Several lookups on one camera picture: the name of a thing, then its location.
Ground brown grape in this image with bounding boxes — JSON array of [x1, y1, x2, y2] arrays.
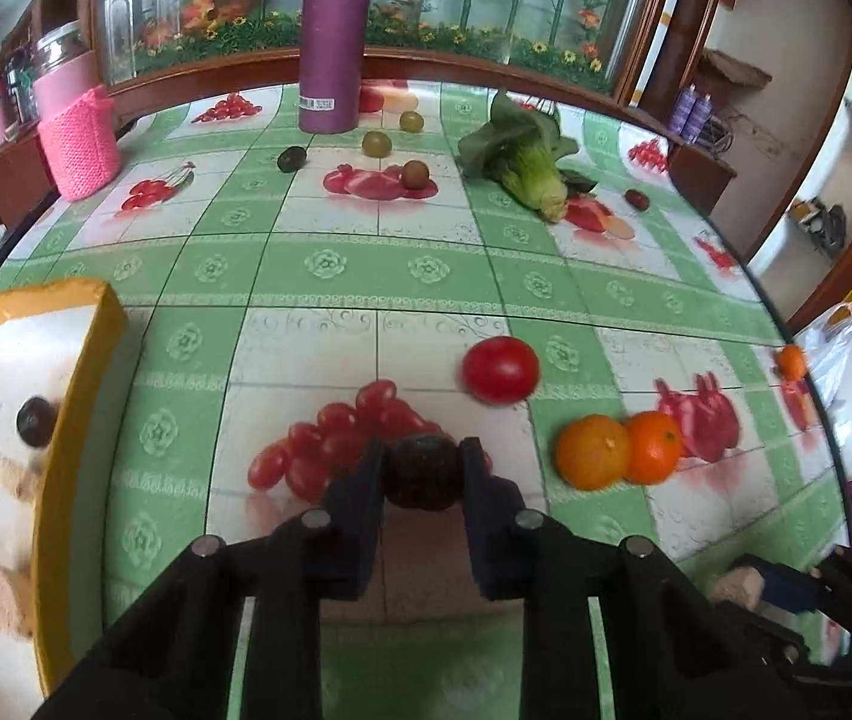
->
[[400, 160, 431, 190]]

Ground green leafy cabbage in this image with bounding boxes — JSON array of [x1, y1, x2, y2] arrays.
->
[[457, 89, 597, 223]]

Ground large round beige block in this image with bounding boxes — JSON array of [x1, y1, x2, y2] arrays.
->
[[0, 566, 34, 639]]

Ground dark olive fruit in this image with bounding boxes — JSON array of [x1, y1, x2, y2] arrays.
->
[[277, 145, 309, 174]]

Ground dark plum among blocks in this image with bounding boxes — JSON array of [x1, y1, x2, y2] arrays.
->
[[16, 397, 58, 449]]

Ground purple thermos bottle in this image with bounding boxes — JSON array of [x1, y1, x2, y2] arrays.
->
[[298, 0, 371, 135]]

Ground purple spray cans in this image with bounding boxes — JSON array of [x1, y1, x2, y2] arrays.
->
[[667, 85, 712, 143]]

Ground small orange at edge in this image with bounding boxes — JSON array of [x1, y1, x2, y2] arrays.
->
[[774, 344, 808, 382]]

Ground white plastic bag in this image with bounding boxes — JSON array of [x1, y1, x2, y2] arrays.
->
[[797, 302, 852, 408]]

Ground green grape near bottle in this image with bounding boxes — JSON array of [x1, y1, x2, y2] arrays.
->
[[398, 110, 424, 133]]

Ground red tomato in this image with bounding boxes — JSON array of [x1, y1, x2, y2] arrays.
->
[[460, 337, 540, 406]]

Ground dark fruit far right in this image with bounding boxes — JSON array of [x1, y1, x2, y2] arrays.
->
[[623, 188, 650, 211]]

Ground bright orange mandarin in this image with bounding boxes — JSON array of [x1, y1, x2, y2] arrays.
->
[[625, 411, 683, 486]]

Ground green grape middle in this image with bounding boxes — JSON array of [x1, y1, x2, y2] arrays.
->
[[361, 130, 394, 160]]

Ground dark orange mandarin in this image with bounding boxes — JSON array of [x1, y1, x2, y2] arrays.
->
[[553, 415, 631, 491]]

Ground dark plum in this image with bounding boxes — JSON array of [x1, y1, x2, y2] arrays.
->
[[382, 434, 463, 512]]

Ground yellow-rimmed white tray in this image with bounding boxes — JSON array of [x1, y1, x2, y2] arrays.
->
[[0, 278, 136, 718]]

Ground pink knit-sleeved jar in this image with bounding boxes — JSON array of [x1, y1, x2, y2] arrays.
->
[[34, 21, 120, 202]]

